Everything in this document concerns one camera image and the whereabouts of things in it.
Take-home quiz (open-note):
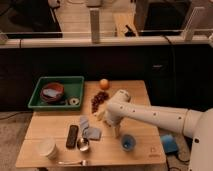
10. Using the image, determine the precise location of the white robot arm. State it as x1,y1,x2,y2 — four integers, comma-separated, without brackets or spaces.
105,89,213,171

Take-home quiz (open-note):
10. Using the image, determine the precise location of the blue cup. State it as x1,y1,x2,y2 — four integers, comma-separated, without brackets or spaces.
121,134,136,152

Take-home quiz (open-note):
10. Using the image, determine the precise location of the white paper cup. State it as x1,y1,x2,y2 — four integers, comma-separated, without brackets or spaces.
37,138,58,160

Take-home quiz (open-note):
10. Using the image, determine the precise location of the blue cloth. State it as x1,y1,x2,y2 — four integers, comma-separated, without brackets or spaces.
79,116,102,141

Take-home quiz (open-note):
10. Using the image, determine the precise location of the bunch of dark grapes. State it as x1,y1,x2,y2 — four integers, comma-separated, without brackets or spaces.
91,91,109,113

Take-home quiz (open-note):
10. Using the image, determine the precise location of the small metal bowl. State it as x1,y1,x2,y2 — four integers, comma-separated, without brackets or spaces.
77,138,90,152

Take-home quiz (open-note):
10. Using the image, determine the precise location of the metal fork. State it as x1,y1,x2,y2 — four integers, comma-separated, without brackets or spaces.
58,160,88,166

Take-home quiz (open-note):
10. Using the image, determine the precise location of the black remote control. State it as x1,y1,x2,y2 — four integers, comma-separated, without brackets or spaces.
66,125,79,149

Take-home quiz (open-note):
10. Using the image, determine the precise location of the orange fruit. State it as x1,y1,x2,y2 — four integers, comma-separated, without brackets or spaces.
99,79,110,90

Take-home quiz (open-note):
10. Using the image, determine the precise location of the tape roll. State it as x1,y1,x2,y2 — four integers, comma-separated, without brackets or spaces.
68,97,80,105

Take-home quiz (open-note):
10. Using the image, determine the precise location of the wooden folding table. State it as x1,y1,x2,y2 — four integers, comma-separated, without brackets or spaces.
15,79,167,169

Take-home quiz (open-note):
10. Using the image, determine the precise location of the green plastic bin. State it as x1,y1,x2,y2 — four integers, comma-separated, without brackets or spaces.
28,76,84,111

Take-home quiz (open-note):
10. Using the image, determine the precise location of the red bowl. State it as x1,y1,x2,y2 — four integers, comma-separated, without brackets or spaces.
40,82,64,103

